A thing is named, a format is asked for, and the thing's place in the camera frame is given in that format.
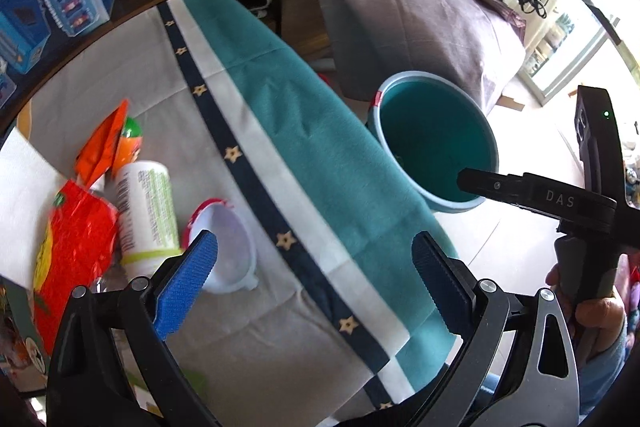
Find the white green pill bottle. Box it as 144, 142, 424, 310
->
115, 160, 182, 281

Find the red crinkled snack bag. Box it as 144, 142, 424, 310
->
34, 180, 117, 355

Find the orange snack wrapper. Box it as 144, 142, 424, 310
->
75, 100, 143, 187

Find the white paper napkin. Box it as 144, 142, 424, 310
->
0, 129, 66, 289

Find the teal plastic trash bin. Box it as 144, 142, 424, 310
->
367, 70, 499, 213

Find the person's right hand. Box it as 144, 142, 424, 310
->
546, 265, 626, 364

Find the teal grey striped tablecloth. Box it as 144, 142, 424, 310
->
32, 0, 454, 426

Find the purple woven bag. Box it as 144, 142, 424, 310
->
319, 0, 526, 112

